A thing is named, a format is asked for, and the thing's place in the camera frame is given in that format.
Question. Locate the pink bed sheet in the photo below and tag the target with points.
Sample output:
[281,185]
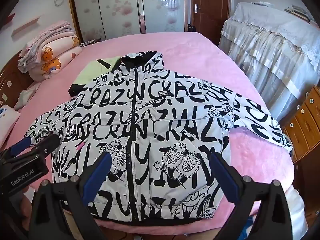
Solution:
[187,47]

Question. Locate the brown wooden door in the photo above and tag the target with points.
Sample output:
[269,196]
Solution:
[212,2]

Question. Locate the light green cloth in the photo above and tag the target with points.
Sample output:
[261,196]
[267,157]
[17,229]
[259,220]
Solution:
[92,72]

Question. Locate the cartoon bear printed blanket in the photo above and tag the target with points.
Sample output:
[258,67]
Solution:
[57,62]

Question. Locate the white pillow with blue print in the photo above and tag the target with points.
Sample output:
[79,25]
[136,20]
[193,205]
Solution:
[8,122]

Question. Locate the white black printed jacket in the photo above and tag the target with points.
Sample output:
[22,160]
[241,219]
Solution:
[175,110]

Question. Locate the wardrobe with floral sliding doors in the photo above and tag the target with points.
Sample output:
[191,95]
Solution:
[120,7]

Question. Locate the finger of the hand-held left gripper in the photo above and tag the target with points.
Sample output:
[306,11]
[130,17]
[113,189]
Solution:
[47,141]
[21,145]

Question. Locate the stack of books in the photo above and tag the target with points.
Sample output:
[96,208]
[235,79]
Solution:
[298,11]

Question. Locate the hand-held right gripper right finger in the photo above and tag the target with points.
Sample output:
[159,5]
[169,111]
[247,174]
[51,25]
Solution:
[225,177]

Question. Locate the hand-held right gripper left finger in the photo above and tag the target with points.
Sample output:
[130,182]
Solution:
[100,172]

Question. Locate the wooden drawer cabinet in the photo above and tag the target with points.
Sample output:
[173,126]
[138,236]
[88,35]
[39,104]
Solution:
[305,127]

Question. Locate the wooden headboard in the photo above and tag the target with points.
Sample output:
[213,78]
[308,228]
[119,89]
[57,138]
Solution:
[12,80]

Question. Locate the white lace furniture cover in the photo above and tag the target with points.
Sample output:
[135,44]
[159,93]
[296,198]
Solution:
[275,55]

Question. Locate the stack of folded pink quilts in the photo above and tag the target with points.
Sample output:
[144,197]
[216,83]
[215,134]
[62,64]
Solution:
[47,38]

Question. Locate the white crumpled cloth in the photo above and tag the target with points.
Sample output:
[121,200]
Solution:
[27,95]

